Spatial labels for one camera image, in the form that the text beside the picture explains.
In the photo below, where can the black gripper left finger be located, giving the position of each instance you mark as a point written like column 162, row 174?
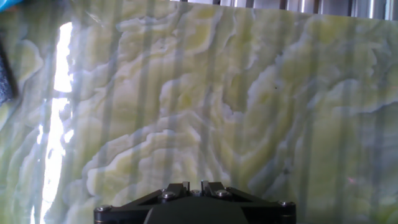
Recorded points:
column 140, row 208

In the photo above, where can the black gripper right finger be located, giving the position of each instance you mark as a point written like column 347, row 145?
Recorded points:
column 264, row 211

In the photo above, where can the green marble pattern mat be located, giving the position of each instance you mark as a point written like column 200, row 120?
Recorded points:
column 199, row 93

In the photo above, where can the grey purple fuzzy object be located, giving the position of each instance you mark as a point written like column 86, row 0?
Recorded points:
column 3, row 81

